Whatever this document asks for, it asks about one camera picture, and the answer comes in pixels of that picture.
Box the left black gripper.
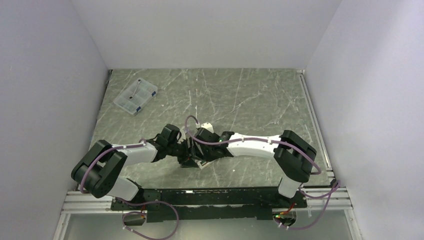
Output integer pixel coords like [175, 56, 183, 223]
[167, 137, 205, 168]

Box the white remote control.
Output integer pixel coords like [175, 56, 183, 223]
[196, 160, 212, 169]

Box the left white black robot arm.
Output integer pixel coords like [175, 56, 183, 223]
[70, 124, 190, 210]

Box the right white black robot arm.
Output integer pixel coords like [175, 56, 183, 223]
[190, 127, 319, 208]

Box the clear plastic organizer box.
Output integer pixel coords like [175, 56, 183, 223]
[113, 78, 158, 116]

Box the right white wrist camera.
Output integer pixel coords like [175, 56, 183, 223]
[199, 122, 214, 133]

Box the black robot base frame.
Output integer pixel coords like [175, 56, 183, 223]
[109, 185, 309, 223]

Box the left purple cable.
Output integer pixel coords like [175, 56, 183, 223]
[115, 197, 182, 240]

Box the aluminium rail right edge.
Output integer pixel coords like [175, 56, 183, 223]
[296, 69, 332, 169]

